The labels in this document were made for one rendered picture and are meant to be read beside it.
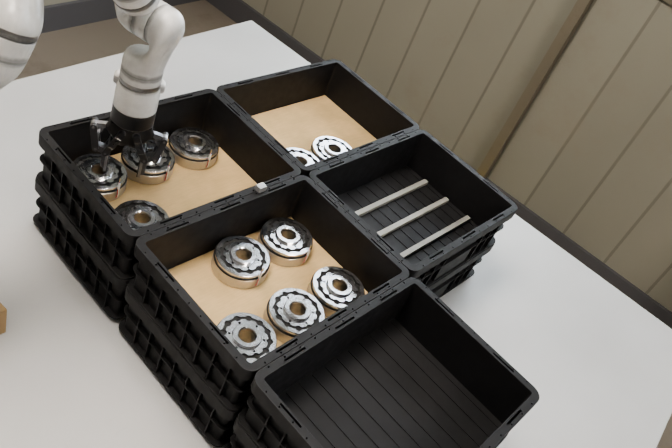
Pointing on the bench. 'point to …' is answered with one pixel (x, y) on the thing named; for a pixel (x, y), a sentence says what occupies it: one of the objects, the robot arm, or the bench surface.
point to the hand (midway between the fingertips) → (123, 165)
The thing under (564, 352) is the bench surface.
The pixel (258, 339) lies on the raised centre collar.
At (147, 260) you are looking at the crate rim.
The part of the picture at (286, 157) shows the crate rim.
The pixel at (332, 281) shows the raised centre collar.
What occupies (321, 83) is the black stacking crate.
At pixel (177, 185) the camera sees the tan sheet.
